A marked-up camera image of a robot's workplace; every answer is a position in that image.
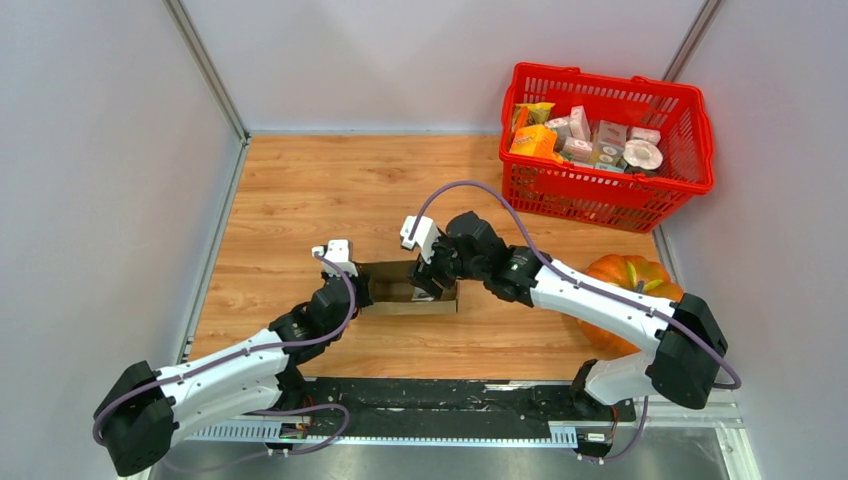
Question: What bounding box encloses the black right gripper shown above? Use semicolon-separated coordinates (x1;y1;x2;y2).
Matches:
406;230;487;300

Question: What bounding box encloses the brown cardboard paper box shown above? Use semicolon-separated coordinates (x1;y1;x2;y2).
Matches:
360;260;458;316

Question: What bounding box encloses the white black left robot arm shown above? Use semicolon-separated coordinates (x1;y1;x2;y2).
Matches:
93;263;372;476

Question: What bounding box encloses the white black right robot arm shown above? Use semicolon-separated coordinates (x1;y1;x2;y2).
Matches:
400;211;728;419

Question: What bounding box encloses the orange snack box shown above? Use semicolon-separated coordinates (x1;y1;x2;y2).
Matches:
509;124;557;160

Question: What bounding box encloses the white pink carton box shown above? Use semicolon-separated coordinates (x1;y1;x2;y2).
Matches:
569;105;591;142

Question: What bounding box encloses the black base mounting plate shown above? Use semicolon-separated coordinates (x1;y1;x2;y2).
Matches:
287;377;637;441

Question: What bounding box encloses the red plastic shopping basket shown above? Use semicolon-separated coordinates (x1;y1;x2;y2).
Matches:
499;62;714;233

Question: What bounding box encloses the yellow snack bag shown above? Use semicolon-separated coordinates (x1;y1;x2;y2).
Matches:
511;102;555;131

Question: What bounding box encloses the orange pumpkin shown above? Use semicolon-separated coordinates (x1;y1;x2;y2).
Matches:
575;254;684;359

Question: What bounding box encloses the white round tape roll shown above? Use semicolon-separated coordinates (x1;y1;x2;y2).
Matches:
622;139;664;171

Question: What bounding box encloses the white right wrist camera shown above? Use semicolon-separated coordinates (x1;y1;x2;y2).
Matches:
400;215;441;264

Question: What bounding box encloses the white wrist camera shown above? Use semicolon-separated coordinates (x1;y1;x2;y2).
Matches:
311;239;359;277
400;215;441;264

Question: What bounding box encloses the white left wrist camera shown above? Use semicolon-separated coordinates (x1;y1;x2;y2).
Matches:
311;239;359;277

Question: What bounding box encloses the aluminium frame rail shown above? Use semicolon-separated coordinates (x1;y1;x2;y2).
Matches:
142;377;760;479

